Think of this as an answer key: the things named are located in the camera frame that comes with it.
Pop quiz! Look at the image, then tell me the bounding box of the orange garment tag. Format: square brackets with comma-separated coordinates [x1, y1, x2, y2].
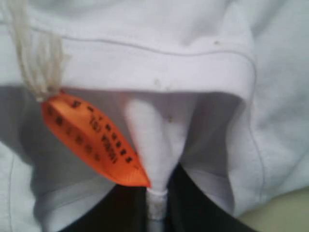
[41, 92, 151, 187]

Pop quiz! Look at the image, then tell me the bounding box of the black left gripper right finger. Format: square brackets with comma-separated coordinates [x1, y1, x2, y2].
[164, 165, 252, 232]

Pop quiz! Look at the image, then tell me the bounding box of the white t-shirt with red lettering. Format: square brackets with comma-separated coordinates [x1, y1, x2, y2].
[0, 0, 309, 232]

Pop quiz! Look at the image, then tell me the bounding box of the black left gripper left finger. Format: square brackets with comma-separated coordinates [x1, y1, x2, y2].
[64, 185, 147, 232]

